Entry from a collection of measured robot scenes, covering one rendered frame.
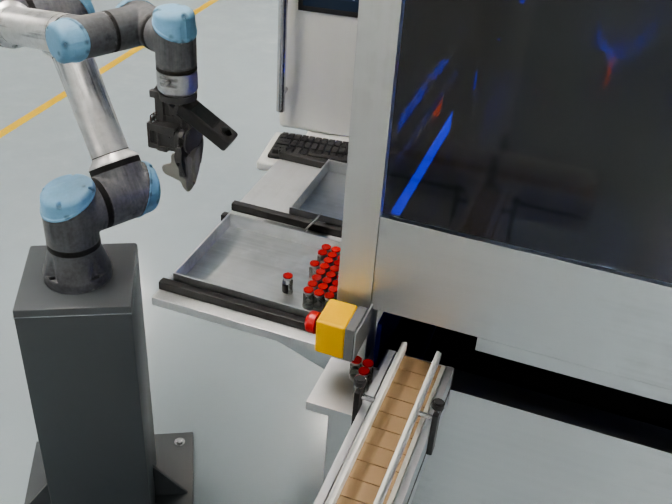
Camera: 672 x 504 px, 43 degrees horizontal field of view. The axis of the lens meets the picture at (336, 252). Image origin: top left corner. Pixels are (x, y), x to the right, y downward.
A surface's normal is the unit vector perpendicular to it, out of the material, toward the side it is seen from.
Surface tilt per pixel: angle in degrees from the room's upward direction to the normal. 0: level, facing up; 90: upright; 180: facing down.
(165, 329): 0
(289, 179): 0
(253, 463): 0
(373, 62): 90
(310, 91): 90
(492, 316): 90
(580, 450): 90
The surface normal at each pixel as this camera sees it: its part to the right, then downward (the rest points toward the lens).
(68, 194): -0.04, -0.77
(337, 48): -0.22, 0.54
